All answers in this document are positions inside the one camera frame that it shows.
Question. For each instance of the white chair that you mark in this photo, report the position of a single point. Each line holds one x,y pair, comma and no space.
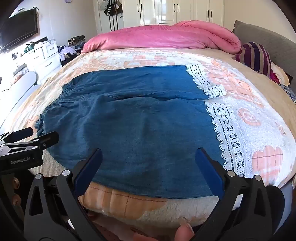
23,83

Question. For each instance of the person's right hand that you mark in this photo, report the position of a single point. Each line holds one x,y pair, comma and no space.
185,231

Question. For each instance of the blue patterned cloth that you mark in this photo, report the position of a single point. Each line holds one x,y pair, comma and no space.
290,92

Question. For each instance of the pile of clothes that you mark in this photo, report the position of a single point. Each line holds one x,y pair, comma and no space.
69,49

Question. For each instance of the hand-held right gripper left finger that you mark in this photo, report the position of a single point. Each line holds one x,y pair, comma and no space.
89,171

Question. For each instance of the person's left hand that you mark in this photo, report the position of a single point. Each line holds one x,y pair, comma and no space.
15,183

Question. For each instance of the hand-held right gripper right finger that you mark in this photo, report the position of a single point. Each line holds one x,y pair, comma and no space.
209,176

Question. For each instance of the peach and white fleece blanket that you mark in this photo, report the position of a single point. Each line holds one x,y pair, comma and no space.
254,115

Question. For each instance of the cream and magenta cloth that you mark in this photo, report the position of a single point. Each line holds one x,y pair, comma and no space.
281,74

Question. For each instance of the white wardrobe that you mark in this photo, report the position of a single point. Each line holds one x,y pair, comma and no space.
161,11

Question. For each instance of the grey padded headboard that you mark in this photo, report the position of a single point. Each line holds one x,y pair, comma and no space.
272,44

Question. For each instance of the striped purple cloth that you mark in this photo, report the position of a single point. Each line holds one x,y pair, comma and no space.
254,55

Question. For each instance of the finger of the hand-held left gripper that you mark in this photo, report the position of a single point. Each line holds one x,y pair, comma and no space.
48,138
19,134

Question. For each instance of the black flat television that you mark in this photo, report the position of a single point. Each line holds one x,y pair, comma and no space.
18,30

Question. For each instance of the pink comforter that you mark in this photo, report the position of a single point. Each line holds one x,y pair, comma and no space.
150,37

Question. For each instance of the hanging bags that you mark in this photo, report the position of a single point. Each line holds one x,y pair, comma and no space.
111,8

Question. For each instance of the white dresser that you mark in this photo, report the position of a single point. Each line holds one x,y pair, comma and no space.
46,55

